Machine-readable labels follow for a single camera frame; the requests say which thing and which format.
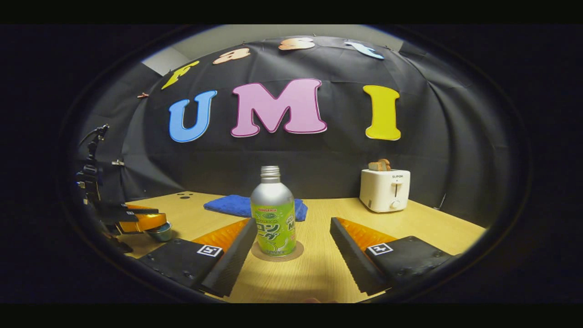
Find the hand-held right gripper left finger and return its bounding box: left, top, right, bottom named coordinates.
left=137, top=218, right=258, bottom=298

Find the blue folded towel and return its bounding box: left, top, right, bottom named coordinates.
left=203, top=195, right=309, bottom=222

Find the round brown coaster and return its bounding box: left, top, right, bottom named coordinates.
left=251, top=241, right=305, bottom=263

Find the black backdrop cloth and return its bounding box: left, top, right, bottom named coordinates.
left=74, top=36, right=519, bottom=229

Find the white toaster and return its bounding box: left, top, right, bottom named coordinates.
left=359, top=169, right=411, bottom=214

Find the silver green label water bottle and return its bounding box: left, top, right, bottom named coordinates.
left=250, top=166, right=297, bottom=257

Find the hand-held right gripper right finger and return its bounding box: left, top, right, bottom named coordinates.
left=330, top=217, right=463, bottom=296

